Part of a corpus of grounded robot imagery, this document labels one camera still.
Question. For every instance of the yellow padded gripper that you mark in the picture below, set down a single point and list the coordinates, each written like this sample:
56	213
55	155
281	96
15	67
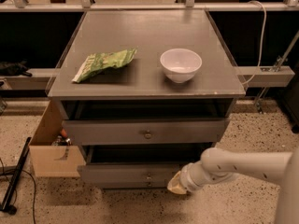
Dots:
186	177

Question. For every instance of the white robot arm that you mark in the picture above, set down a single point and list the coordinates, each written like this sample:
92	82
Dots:
217	165

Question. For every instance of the grey wooden drawer cabinet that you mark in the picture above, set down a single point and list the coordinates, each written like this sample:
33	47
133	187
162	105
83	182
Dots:
140	90

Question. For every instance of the grey upper drawer with knob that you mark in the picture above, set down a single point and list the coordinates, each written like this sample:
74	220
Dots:
139	132

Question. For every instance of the white bowl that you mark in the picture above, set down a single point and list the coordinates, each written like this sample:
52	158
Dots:
180	65

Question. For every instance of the cardboard box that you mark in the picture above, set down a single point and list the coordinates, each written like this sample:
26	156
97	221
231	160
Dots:
49	160

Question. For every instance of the green chip bag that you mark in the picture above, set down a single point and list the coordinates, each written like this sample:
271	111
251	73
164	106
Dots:
96	63

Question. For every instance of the black bar on floor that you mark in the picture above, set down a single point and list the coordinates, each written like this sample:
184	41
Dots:
12	174

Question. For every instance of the black cloth item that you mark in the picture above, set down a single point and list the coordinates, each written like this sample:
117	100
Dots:
14	69

